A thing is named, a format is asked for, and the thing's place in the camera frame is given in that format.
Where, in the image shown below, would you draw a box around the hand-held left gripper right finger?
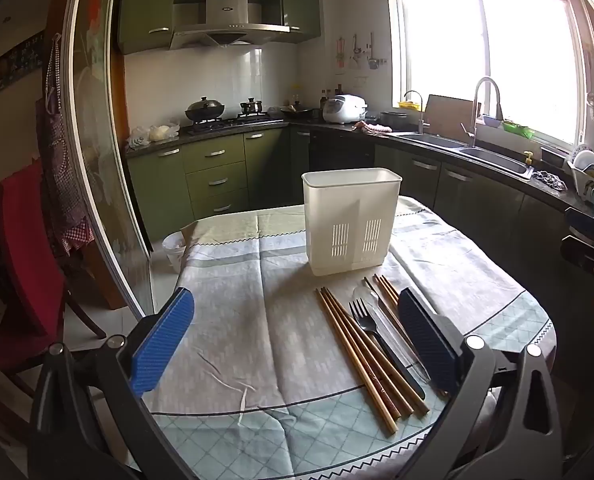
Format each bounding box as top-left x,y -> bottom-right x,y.
398,287 -> 578,480

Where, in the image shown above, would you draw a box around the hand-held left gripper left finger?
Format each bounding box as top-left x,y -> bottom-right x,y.
27,287 -> 198,480

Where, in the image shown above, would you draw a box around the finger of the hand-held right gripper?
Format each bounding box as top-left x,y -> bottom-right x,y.
560,235 -> 594,275
564,206 -> 594,241

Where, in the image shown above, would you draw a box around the brown wooden chopstick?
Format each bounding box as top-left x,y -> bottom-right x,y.
316,288 -> 398,435
363,277 -> 450,397
329,296 -> 430,405
324,289 -> 425,416
379,274 -> 404,306
373,275 -> 403,311
320,287 -> 412,421

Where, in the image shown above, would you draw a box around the clear plastic spoon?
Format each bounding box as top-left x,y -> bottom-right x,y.
353,287 -> 432,382

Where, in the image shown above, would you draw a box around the black fork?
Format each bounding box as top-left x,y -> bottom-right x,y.
348,297 -> 427,401

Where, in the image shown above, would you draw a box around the white plastic utensil holder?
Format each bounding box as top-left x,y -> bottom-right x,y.
302,166 -> 403,277

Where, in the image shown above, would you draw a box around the dish rack with dishes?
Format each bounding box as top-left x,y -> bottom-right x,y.
566,147 -> 594,217

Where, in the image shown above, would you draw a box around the dark crumpled cloth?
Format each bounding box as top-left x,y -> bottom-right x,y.
533,169 -> 568,192

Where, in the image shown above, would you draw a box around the white trash bin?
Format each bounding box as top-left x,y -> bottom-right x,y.
161,232 -> 188,274

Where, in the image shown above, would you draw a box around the grey green patterned tablecloth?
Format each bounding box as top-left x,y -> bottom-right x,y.
142,195 -> 558,480

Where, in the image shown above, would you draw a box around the green under-sink cabinets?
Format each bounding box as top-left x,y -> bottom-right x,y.
374,144 -> 594,361

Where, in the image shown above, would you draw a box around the green bowl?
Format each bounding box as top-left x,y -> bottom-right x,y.
501,120 -> 536,140

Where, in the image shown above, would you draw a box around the steel double sink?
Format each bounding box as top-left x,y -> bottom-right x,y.
396,130 -> 536,181

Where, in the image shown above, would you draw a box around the red chair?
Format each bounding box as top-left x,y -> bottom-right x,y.
0,159 -> 109,397

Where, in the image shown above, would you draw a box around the tall steel faucet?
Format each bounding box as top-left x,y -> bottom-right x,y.
460,77 -> 504,149

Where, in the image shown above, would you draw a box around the brown cutting board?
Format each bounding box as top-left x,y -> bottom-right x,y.
423,93 -> 483,137

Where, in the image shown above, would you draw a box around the green lower drawer cabinets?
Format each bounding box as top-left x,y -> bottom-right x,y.
126,126 -> 311,245

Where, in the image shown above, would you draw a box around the kitchen window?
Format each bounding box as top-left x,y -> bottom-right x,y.
391,0 -> 594,147

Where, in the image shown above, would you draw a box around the small steel faucet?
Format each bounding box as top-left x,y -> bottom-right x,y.
402,90 -> 431,135

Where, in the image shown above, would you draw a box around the checkered apron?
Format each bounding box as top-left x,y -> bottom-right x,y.
36,34 -> 96,257

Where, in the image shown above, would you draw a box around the black built-in oven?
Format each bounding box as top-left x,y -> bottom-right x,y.
309,130 -> 376,174

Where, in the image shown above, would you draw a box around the glass sliding door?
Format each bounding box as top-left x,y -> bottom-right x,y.
58,0 -> 154,322

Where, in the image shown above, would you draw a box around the plastic bags with dough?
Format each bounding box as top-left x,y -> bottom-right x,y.
126,121 -> 181,151

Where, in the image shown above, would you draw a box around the pink kitchen cloth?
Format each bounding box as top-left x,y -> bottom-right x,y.
353,120 -> 393,135

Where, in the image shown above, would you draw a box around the black gas stove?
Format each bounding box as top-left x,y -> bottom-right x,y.
186,114 -> 285,135

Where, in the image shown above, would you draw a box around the black wok with lid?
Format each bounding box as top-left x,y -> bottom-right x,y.
185,95 -> 227,124

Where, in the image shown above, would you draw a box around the white rice cooker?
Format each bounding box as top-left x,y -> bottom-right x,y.
322,94 -> 368,125

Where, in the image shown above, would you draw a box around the dark sauce bottles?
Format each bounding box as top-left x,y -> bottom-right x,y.
319,87 -> 347,109

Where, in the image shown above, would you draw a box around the green upper kitchen cabinets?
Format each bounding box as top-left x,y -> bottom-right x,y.
117,0 -> 324,56

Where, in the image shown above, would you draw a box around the steel range hood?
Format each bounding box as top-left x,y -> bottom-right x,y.
169,0 -> 291,51

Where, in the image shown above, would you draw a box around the hanging wall utensils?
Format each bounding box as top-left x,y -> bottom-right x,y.
334,32 -> 391,74

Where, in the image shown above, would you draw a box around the dark wall picture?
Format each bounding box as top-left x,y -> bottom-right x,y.
0,31 -> 46,97

